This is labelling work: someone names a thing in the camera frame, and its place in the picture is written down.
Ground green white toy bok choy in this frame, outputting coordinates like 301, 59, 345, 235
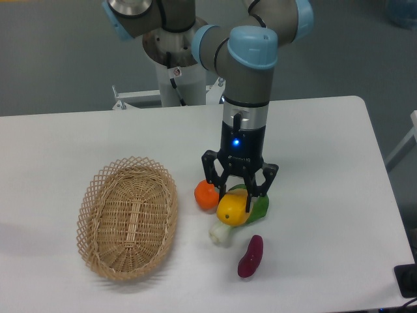
208, 184, 270, 245

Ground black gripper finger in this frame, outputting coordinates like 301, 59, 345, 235
201, 150, 229, 202
243, 162, 280, 213

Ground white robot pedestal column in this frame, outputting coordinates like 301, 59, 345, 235
141, 18, 209, 107

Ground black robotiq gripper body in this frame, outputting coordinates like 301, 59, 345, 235
217, 122, 265, 178

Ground black device at table edge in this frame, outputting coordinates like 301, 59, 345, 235
394, 263, 416, 298

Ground white metal base frame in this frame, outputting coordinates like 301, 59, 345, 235
111, 76, 226, 110

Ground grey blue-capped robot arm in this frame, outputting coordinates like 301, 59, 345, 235
102, 1, 314, 201

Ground orange toy fruit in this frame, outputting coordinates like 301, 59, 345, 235
194, 180, 219, 211

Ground blue object top right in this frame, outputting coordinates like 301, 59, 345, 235
384, 0, 416, 31

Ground purple toy sweet potato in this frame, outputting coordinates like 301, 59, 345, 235
237, 235, 264, 278

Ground white frame at right edge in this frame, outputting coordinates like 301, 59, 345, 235
384, 110, 416, 173

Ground oval woven wicker basket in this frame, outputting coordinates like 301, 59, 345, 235
76, 156, 178, 281

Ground yellow toy mango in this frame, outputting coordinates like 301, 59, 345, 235
216, 188, 250, 226

